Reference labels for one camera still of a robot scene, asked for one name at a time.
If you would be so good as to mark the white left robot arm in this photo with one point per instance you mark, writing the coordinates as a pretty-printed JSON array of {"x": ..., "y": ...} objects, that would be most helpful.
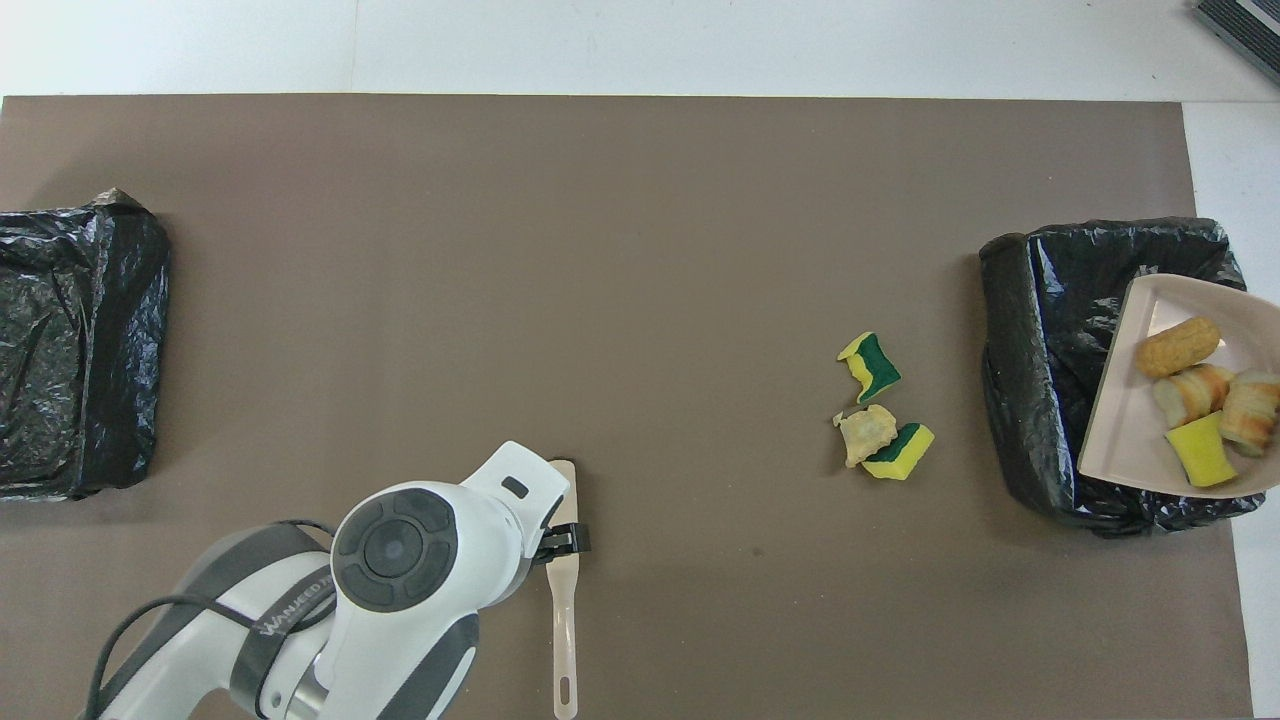
[{"x": 400, "y": 600}]

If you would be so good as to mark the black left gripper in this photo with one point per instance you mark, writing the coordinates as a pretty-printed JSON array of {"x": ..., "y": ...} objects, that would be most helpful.
[{"x": 539, "y": 547}]

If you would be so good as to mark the striped cream orange bread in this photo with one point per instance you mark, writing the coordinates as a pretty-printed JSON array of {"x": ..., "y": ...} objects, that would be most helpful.
[{"x": 1188, "y": 395}]

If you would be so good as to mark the dark ribbed panel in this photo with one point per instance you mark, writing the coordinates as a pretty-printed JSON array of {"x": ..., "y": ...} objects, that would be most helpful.
[{"x": 1245, "y": 30}]

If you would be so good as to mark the pale yellow scrap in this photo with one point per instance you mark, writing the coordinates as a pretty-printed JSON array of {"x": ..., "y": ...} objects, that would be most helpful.
[
  {"x": 864, "y": 433},
  {"x": 1252, "y": 412}
]

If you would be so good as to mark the beige plastic dustpan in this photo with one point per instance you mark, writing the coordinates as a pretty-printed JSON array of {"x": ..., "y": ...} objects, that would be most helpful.
[{"x": 1130, "y": 440}]

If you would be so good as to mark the orange brown nugget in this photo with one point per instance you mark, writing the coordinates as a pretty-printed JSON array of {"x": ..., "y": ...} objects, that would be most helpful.
[{"x": 1178, "y": 347}]

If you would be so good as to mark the yellow green sponge piece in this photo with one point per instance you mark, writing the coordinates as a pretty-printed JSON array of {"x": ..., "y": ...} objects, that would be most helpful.
[
  {"x": 905, "y": 455},
  {"x": 872, "y": 367},
  {"x": 1203, "y": 452}
]

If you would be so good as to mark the beige hand brush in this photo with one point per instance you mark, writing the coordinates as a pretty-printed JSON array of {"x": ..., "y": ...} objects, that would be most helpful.
[{"x": 565, "y": 620}]

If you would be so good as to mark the brown table mat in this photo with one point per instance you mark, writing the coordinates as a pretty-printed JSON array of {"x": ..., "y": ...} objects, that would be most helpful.
[{"x": 640, "y": 250}]

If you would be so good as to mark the bin with black bag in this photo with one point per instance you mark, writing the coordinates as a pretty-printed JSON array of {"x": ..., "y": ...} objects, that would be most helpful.
[
  {"x": 1040, "y": 350},
  {"x": 70, "y": 350}
]

